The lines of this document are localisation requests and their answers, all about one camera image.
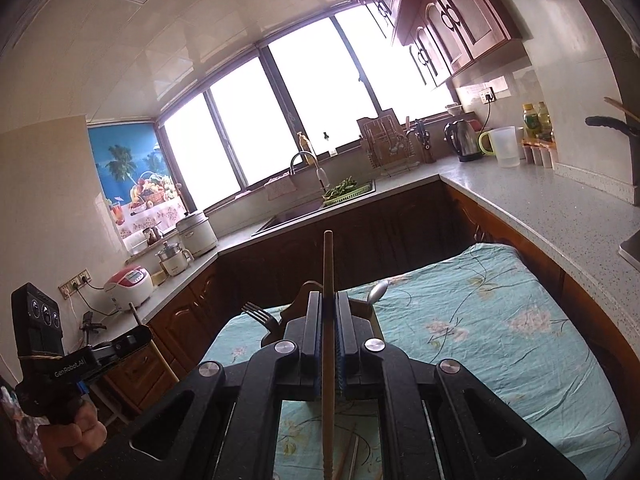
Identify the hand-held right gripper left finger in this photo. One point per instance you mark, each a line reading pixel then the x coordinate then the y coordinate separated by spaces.
pixel 317 360

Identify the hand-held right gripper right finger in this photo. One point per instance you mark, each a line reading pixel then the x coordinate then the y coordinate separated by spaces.
pixel 341 365

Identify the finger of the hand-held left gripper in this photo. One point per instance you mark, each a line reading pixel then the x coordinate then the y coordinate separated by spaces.
pixel 107 355
pixel 134 340

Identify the wooden chopstick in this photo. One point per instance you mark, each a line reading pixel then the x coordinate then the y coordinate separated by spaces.
pixel 155 345
pixel 328 285

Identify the wooden utensil holder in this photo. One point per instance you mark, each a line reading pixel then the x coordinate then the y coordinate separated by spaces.
pixel 364 316

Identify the metal fork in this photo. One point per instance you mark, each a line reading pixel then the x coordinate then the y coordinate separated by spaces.
pixel 261 316

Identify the person's left hand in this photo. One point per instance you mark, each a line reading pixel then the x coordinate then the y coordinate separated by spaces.
pixel 82 425

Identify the small black phone tripod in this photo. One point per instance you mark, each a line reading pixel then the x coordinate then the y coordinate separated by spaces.
pixel 91 327

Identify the red and white rice cooker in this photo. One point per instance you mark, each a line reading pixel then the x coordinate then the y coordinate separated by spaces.
pixel 129 287

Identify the small yellow container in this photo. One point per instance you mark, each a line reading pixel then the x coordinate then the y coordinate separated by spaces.
pixel 159 277

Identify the metal spoon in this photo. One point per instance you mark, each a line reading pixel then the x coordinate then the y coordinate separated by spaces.
pixel 379 291

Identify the small white electric pot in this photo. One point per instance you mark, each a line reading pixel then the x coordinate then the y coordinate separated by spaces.
pixel 172 260

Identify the person's floral clothing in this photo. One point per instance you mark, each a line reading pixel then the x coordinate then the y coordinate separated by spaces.
pixel 22 435

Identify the white slow cooker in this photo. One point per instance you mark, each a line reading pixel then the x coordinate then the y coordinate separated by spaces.
pixel 196 232

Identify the teal floral tablecloth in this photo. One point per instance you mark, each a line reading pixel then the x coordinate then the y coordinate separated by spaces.
pixel 475 335

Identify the kitchen sink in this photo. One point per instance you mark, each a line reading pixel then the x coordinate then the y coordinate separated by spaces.
pixel 295 215

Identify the wooden lower cabinets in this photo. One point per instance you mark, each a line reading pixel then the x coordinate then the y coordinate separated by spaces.
pixel 400 220

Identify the wooden cabinets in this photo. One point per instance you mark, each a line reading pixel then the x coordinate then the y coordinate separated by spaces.
pixel 400 220
pixel 450 15

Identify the tropical fruit window poster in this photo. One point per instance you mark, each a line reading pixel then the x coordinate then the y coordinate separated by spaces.
pixel 135 175

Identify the green colander with vegetables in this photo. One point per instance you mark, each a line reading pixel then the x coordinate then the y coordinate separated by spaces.
pixel 341 190

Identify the pink dish cloth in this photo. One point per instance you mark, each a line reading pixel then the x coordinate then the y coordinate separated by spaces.
pixel 280 189

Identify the metal kitchen faucet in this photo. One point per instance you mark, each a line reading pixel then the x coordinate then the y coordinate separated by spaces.
pixel 306 160

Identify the yellow soap bottle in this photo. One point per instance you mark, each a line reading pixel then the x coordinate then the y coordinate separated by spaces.
pixel 306 147

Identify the small clear bottle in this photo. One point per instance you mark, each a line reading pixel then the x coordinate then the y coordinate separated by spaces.
pixel 329 145

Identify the wooden dish rack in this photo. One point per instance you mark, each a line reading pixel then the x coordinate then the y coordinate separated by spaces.
pixel 382 142

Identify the knife block with knives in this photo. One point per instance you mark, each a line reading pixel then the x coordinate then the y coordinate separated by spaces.
pixel 425 142

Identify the steel electric kettle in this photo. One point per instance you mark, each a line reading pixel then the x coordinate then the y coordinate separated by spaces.
pixel 464 140

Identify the large kitchen window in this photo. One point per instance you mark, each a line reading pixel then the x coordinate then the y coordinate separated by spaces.
pixel 310 85

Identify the white funnel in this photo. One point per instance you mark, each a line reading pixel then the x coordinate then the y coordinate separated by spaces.
pixel 454 109

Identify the row of white spice jars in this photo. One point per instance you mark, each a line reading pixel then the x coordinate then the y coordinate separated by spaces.
pixel 539 154

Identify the gas stove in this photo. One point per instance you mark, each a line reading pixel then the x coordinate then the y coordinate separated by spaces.
pixel 631 250

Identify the yellow oil bottles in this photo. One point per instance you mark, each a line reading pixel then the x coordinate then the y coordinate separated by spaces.
pixel 536 120

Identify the black wok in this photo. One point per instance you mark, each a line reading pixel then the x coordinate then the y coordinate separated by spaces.
pixel 610 124

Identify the wooden upper cabinets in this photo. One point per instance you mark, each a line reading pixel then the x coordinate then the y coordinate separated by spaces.
pixel 450 15

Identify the wooden spatula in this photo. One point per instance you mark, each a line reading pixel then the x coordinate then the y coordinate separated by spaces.
pixel 622 108

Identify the long wall socket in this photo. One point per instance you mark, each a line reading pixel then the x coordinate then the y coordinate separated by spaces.
pixel 75 282

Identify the small wall socket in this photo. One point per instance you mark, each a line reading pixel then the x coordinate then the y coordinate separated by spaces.
pixel 487 95

